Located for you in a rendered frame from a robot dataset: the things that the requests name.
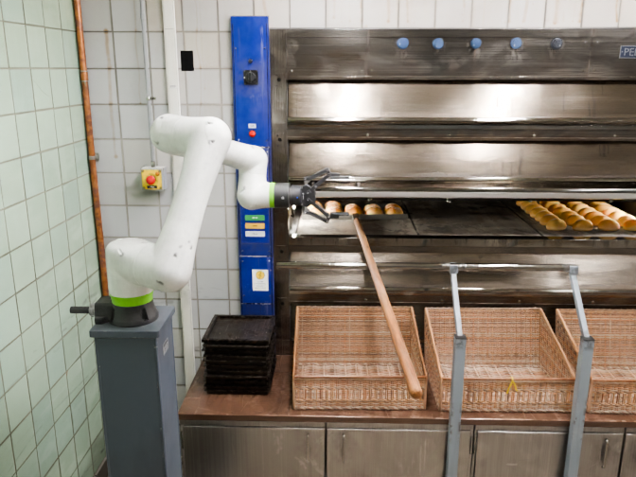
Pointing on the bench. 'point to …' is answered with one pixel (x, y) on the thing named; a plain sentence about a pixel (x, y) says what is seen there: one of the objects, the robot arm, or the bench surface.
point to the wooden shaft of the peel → (390, 318)
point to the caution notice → (260, 280)
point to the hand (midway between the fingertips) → (345, 195)
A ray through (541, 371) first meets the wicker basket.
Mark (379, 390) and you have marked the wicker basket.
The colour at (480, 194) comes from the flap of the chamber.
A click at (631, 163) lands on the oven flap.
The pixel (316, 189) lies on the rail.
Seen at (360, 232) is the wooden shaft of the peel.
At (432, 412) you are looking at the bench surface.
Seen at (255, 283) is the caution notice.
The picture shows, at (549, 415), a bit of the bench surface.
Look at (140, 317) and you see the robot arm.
